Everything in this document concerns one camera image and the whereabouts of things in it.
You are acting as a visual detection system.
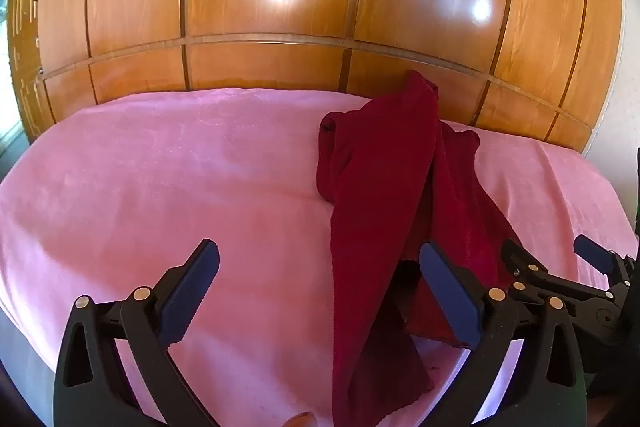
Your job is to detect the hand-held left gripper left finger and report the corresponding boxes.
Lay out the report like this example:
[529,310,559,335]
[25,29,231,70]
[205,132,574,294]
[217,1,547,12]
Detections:
[54,238,221,427]

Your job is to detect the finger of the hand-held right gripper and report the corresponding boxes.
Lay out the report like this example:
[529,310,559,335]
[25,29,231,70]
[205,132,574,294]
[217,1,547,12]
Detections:
[574,234,635,294]
[501,238,571,301]

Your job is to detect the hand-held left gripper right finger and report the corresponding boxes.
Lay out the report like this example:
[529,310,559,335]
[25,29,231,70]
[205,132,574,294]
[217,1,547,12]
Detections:
[419,241,587,427]

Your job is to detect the dark red garment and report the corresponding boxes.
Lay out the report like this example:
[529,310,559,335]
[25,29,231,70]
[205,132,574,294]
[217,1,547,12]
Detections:
[316,70,516,427]

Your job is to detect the pink blanket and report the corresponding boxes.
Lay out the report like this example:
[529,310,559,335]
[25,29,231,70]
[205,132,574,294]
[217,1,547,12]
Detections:
[0,87,640,427]

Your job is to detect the window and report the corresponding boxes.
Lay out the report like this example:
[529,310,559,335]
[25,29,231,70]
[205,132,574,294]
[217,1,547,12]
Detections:
[0,0,23,152]

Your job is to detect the wooden wardrobe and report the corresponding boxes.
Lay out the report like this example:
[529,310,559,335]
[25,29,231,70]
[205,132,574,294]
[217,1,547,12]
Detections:
[7,0,626,152]

